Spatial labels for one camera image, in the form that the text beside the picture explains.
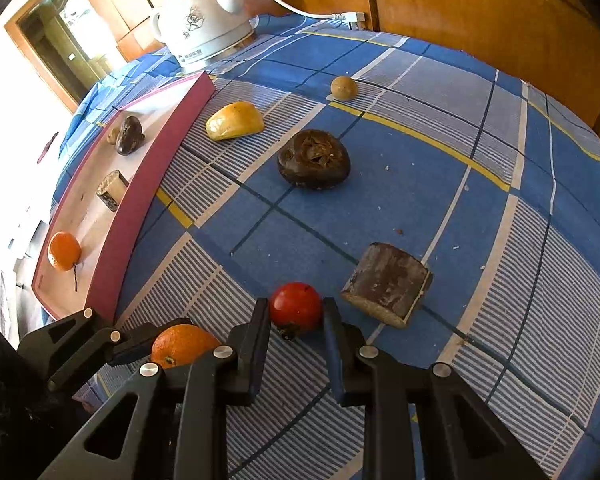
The white power plug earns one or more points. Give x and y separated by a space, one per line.
352 19

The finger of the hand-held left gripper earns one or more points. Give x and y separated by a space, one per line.
130 347

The blue plaid bed sheet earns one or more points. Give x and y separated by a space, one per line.
430 110

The yellow fruit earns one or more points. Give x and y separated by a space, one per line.
232 121

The white ceramic electric kettle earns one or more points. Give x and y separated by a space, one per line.
200 20

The small tan round fruit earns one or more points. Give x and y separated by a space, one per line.
111 136

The wooden wardrobe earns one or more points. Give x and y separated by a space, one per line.
455 10

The orange tangerine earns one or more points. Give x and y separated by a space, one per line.
63 251
182 342

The small brown fruit chunk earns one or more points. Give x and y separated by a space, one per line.
111 190

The dark round passion fruit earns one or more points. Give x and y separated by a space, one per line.
312 162

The large brown fruit chunk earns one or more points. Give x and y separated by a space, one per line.
385 282

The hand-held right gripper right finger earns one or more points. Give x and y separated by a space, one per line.
332 355

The dark brown wrinkled fruit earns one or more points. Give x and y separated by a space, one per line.
129 135

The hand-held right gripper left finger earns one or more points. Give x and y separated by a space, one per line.
252 350

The wooden glass door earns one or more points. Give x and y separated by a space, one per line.
55 45

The red tomato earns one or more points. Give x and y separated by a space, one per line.
295 307

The small tan longan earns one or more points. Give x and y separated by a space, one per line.
343 88

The pink shallow cardboard box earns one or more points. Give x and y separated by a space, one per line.
145 170

